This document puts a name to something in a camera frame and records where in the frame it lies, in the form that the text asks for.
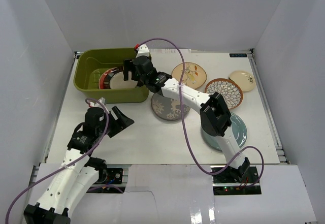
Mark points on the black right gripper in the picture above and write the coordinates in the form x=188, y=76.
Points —
x=129, y=65

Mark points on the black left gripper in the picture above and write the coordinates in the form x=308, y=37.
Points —
x=113, y=123

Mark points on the dark rimmed cream plate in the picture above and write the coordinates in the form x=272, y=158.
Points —
x=117, y=82

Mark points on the red and teal floral plate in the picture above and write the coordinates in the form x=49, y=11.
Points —
x=104, y=81

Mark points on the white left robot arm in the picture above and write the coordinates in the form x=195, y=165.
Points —
x=78, y=170

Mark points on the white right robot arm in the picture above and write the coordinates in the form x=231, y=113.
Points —
x=214, y=113

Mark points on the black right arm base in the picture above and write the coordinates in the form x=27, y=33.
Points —
x=225, y=185

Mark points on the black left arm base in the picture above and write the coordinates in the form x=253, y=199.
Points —
x=109, y=182

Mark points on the olive green plastic bin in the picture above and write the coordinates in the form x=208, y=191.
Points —
x=93, y=63

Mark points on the white paper sheets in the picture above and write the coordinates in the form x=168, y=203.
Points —
x=169, y=50

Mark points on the grey reindeer snowflake plate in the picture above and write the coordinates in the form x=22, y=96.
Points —
x=167, y=108

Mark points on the beige bird branch plate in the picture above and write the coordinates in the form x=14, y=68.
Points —
x=194, y=75

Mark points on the blue label sticker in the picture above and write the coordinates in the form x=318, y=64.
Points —
x=237, y=55

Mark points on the brown rimmed petal pattern bowl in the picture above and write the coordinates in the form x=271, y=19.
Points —
x=230, y=91

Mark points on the light blue ceramic plate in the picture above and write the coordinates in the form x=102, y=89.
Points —
x=239, y=130

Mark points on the small cream flower plate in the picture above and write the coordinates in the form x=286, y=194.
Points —
x=243, y=79

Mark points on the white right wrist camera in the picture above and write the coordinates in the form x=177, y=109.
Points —
x=142, y=50

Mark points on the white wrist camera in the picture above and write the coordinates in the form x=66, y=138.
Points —
x=142, y=50
x=100, y=103

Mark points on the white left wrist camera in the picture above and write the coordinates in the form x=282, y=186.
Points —
x=100, y=103

